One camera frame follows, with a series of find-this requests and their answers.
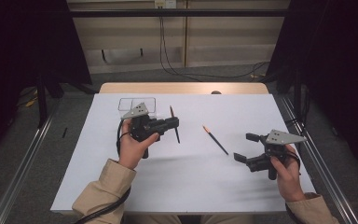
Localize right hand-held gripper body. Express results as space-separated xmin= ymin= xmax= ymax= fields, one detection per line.
xmin=246 ymin=129 xmax=308 ymax=181

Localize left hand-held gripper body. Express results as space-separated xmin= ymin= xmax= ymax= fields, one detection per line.
xmin=120 ymin=102 xmax=167 ymax=144

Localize black pencil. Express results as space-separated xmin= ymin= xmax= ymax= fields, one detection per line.
xmin=169 ymin=105 xmax=181 ymax=145
xmin=201 ymin=124 xmax=229 ymax=156

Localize clear plastic organizer box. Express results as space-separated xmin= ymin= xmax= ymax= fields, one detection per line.
xmin=117 ymin=97 xmax=158 ymax=124

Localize person's left hand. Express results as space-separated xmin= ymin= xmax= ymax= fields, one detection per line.
xmin=117 ymin=119 xmax=160 ymax=171

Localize person's right hand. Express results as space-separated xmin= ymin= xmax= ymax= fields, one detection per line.
xmin=269 ymin=145 xmax=307 ymax=203

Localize white table mat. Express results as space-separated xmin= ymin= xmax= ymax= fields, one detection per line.
xmin=49 ymin=92 xmax=317 ymax=216

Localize black metal stand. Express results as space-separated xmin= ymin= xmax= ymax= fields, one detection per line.
xmin=293 ymin=68 xmax=303 ymax=120
xmin=36 ymin=73 xmax=49 ymax=129

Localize black horizontal bar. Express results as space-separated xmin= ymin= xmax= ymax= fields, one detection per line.
xmin=69 ymin=8 xmax=290 ymax=19

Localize black curtain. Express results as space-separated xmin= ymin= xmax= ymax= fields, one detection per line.
xmin=0 ymin=0 xmax=93 ymax=169
xmin=265 ymin=0 xmax=358 ymax=180

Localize right hand-held gripper cable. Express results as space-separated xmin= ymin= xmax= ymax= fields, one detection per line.
xmin=287 ymin=151 xmax=302 ymax=176

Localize hand-held gripper cable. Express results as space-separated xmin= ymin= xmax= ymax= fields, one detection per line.
xmin=74 ymin=120 xmax=132 ymax=224
xmin=287 ymin=151 xmax=302 ymax=176

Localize black wall cables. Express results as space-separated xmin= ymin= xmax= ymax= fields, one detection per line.
xmin=158 ymin=15 xmax=271 ymax=83

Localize aluminium floor rail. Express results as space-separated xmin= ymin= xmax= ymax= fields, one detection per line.
xmin=0 ymin=99 xmax=62 ymax=224
xmin=281 ymin=94 xmax=358 ymax=224

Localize left hand-held gripper cable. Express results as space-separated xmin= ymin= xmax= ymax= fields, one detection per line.
xmin=74 ymin=120 xmax=132 ymax=224

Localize white wall socket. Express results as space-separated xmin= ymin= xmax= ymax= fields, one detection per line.
xmin=154 ymin=0 xmax=177 ymax=9

